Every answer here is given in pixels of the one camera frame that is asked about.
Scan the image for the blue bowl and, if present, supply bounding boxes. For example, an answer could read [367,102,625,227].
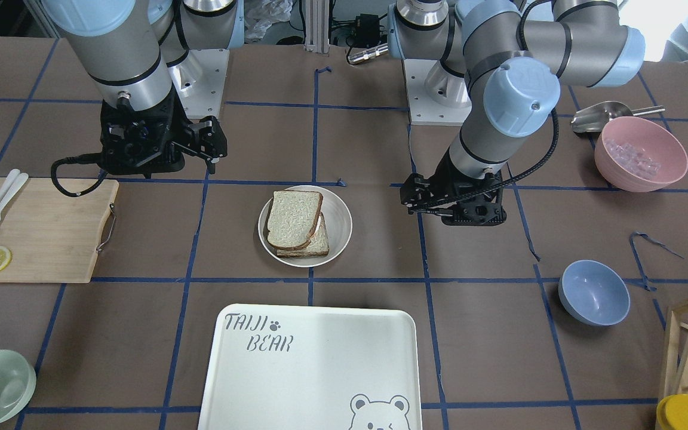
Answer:
[558,260,631,327]

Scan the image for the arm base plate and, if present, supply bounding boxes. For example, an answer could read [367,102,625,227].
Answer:
[168,49,231,121]
[403,59,472,126]

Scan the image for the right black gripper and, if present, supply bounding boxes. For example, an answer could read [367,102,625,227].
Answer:
[99,90,228,177]

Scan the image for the wooden cutting board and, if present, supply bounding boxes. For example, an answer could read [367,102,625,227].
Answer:
[0,178,119,283]

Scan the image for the clear ice cubes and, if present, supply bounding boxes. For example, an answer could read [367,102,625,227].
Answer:
[604,139,661,180]

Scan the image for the yellow cup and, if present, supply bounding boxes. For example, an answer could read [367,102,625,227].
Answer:
[656,394,688,429]

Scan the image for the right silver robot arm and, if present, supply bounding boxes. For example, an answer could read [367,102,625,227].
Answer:
[44,1,245,177]

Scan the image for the pink bowl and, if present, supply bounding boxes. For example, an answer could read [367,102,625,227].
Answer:
[594,116,688,192]

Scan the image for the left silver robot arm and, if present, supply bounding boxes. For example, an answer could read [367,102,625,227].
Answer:
[388,1,646,226]

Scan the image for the bread slice on plate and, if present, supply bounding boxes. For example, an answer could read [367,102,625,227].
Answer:
[275,214,330,258]

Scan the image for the bread slice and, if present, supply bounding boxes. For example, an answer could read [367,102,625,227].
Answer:
[266,190,323,251]
[275,214,330,258]

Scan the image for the aluminium frame post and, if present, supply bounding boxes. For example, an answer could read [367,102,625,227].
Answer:
[300,0,330,56]

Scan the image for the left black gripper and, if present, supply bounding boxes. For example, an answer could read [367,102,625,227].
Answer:
[400,161,507,226]

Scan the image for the white plastic spoon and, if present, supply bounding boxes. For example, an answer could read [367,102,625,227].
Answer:
[0,169,29,221]

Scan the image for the cream bear tray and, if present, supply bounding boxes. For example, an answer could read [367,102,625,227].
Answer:
[198,304,422,429]

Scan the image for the metal scoop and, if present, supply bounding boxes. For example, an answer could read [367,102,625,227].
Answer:
[570,101,666,134]

